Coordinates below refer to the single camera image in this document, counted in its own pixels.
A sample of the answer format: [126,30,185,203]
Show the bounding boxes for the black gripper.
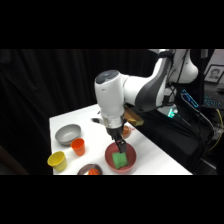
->
[106,125,127,154]

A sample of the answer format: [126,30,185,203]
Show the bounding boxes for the pink bowl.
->
[104,141,137,174]

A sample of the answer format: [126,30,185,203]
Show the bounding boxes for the metal bowl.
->
[77,162,103,176]

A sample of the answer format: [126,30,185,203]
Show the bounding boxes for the grey bowl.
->
[54,123,83,147]

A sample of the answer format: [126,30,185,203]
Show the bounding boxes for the clear glass mug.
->
[121,125,136,140]

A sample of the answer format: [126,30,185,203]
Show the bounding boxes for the orange balls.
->
[87,168,101,176]

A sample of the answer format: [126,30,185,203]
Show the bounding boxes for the orange cup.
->
[70,138,87,157]

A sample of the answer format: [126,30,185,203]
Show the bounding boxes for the black cloth-covered robot stand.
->
[128,103,214,175]

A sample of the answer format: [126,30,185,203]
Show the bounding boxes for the small green light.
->
[167,107,177,119]

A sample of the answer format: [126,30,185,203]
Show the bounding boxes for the yellow cup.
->
[46,150,68,173]

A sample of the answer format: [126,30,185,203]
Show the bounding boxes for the blue-lit keyboard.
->
[180,89,201,110]

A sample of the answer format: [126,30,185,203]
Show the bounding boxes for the black curtain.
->
[0,49,158,175]

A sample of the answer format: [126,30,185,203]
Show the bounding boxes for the framed portrait picture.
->
[203,64,224,84]

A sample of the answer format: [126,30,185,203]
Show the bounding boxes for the tan wrist camera box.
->
[123,106,145,127]

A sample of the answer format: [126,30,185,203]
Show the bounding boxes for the yellow cable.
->
[208,108,224,152]

